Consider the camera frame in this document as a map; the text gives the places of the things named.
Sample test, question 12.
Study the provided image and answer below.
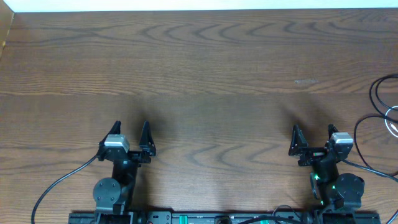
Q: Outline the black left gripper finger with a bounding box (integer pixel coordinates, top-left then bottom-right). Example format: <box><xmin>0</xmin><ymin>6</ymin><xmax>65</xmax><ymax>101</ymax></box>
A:
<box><xmin>99</xmin><ymin>121</ymin><xmax>121</xmax><ymax>146</ymax></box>
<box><xmin>139</xmin><ymin>120</ymin><xmax>156</xmax><ymax>156</ymax></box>

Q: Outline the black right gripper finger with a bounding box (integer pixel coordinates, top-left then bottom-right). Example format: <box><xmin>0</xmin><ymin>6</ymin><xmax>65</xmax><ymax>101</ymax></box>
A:
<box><xmin>288</xmin><ymin>124</ymin><xmax>308</xmax><ymax>156</ymax></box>
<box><xmin>328</xmin><ymin>124</ymin><xmax>338</xmax><ymax>146</ymax></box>

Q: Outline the white USB cable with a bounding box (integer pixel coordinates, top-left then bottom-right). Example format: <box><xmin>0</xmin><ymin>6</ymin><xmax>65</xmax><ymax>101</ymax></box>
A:
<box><xmin>384</xmin><ymin>105</ymin><xmax>398</xmax><ymax>138</ymax></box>

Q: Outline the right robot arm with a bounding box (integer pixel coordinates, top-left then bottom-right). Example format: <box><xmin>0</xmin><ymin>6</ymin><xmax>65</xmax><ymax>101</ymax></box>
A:
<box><xmin>288</xmin><ymin>124</ymin><xmax>364</xmax><ymax>223</ymax></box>

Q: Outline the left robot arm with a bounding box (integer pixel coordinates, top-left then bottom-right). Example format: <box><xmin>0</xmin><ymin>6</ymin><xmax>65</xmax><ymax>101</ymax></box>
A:
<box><xmin>93</xmin><ymin>121</ymin><xmax>157</xmax><ymax>223</ymax></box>

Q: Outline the wooden side panel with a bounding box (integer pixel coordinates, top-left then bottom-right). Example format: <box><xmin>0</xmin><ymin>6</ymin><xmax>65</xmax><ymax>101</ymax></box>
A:
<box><xmin>0</xmin><ymin>0</ymin><xmax>14</xmax><ymax>56</ymax></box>

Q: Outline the right camera black cable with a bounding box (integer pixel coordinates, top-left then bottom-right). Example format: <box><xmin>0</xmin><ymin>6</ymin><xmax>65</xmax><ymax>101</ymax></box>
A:
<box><xmin>340</xmin><ymin>158</ymin><xmax>398</xmax><ymax>224</ymax></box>

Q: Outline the camera black cable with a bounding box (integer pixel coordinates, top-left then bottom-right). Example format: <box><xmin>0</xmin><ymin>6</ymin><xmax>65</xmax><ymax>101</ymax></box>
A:
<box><xmin>30</xmin><ymin>154</ymin><xmax>100</xmax><ymax>224</ymax></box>
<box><xmin>340</xmin><ymin>158</ymin><xmax>398</xmax><ymax>224</ymax></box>

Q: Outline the left camera black cable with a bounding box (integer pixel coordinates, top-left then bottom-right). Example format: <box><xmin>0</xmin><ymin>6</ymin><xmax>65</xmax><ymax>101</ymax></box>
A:
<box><xmin>30</xmin><ymin>154</ymin><xmax>100</xmax><ymax>224</ymax></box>

